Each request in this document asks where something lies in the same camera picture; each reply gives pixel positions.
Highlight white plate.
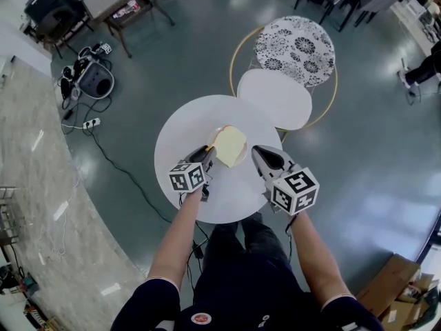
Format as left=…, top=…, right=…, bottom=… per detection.
left=207, top=125, right=249, bottom=167

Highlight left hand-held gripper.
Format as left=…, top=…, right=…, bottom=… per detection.
left=167, top=145, right=217, bottom=203

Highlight bread slice with brown crust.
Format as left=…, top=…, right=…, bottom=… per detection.
left=205, top=125, right=247, bottom=168

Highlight black floor cable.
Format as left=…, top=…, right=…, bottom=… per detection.
left=61, top=94, right=174, bottom=224

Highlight large black bin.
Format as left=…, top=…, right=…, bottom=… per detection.
left=23, top=0, right=88, bottom=26

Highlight person's navy clothing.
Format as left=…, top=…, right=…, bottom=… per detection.
left=110, top=212, right=384, bottom=331

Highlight gold frame chair patterned backrest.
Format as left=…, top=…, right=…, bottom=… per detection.
left=229, top=15, right=339, bottom=141

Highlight black wrist strap cable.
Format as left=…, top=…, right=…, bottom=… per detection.
left=285, top=213, right=299, bottom=234

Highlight brown cardboard box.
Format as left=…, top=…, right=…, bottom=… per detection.
left=356, top=253, right=441, bottom=331

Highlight person's left forearm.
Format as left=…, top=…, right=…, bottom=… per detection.
left=145, top=189, right=205, bottom=286

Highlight white floor cable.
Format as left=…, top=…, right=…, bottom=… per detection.
left=50, top=176, right=81, bottom=259

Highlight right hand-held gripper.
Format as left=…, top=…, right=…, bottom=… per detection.
left=251, top=144, right=320, bottom=217

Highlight person's right forearm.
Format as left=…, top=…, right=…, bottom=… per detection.
left=291, top=211, right=353, bottom=305

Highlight white round table gold legs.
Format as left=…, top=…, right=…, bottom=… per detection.
left=154, top=94, right=285, bottom=225

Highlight grey and black backpack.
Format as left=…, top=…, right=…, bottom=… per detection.
left=59, top=41, right=116, bottom=101

